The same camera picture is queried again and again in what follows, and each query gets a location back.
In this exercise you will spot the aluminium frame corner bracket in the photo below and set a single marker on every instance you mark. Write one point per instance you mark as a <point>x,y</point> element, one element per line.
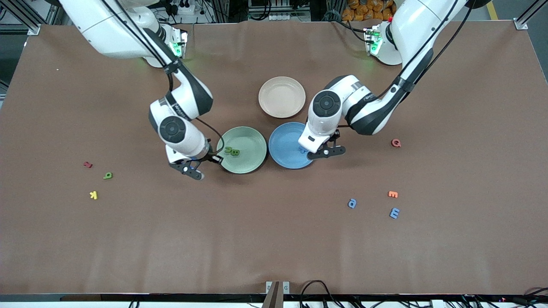
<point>33,30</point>
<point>521,24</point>

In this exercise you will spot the red foam letter Q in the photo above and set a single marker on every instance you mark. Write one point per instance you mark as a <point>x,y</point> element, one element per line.
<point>393,143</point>

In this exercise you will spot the white metal bracket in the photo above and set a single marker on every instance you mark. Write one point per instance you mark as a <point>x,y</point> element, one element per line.
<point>286,287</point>

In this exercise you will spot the bag of orange objects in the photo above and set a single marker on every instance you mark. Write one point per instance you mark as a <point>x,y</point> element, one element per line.
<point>364,10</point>

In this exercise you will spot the brown post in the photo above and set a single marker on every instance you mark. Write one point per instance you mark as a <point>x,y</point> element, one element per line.
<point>272,297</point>

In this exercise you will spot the blue foam letter m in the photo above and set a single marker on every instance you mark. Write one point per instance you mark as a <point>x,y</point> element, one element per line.
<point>394,213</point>

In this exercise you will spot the beige plate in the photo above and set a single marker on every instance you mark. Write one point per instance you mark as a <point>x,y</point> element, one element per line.
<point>281,97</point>

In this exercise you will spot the brown table cover mat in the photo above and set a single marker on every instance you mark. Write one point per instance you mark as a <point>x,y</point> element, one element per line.
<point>274,235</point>

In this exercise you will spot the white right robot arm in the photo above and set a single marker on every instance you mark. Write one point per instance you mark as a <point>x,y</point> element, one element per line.
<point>192,143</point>

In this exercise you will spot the green plate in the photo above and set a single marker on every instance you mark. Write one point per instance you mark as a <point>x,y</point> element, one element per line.
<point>248,160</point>

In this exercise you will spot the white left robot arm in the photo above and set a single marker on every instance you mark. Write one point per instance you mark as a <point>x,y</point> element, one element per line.
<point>321,128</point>

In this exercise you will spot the base connector panel green light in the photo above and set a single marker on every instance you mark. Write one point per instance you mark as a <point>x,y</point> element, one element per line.
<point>180,42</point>
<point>371,40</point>

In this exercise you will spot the blue foam letter a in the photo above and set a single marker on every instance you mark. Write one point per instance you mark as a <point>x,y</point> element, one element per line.
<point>355,203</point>

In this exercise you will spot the white power strip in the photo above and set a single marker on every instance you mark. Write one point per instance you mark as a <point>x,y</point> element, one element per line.
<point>188,9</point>
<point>282,17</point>

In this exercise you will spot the blue plate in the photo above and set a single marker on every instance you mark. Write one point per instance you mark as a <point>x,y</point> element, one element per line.
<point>282,147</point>

